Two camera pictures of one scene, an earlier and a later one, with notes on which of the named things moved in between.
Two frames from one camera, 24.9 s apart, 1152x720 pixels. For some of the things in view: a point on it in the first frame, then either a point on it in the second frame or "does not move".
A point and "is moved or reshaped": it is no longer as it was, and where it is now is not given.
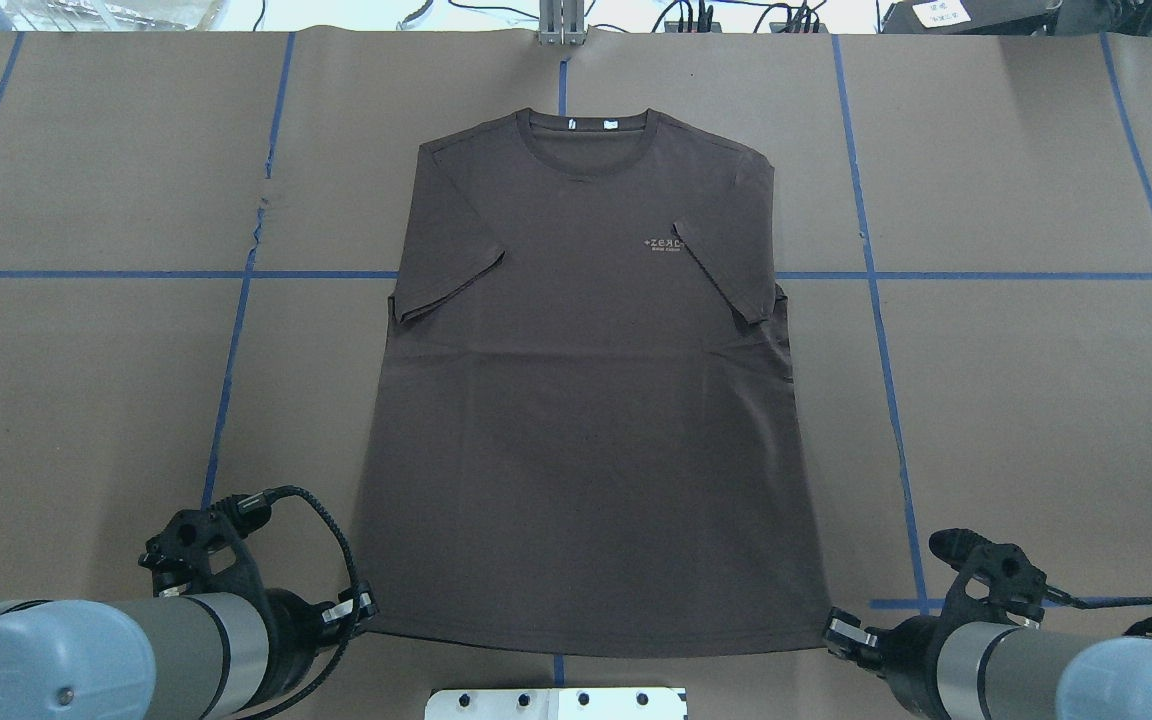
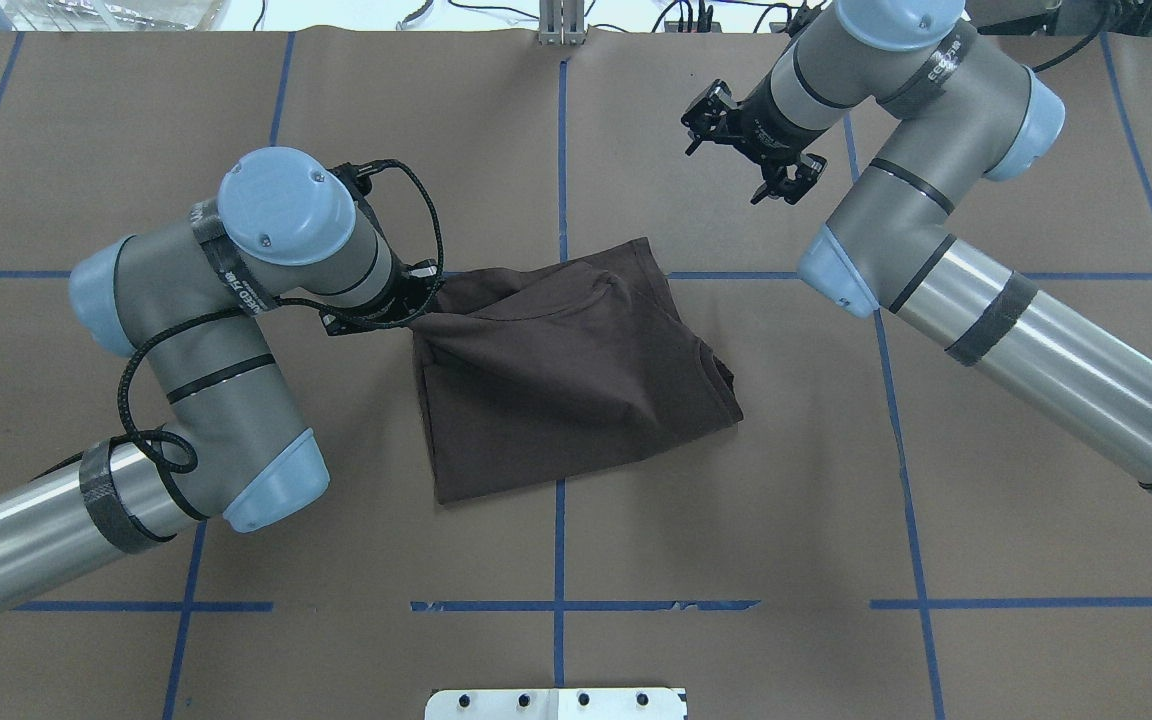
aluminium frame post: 562,22 does not move
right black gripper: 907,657 to 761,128
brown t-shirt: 588,438 is moved or reshaped
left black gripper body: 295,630 to 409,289
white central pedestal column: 557,704 does not move
